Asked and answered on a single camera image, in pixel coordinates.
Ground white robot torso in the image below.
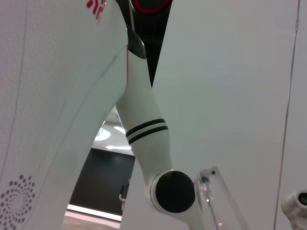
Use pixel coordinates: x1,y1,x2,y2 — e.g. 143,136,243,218
0,0,175,230

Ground black background partition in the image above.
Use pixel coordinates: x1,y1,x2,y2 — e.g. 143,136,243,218
68,147,136,216

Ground clear white glasses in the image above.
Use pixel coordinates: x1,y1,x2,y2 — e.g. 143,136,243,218
193,166,250,230

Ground round ceiling light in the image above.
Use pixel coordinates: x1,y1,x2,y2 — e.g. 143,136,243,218
94,126,113,142

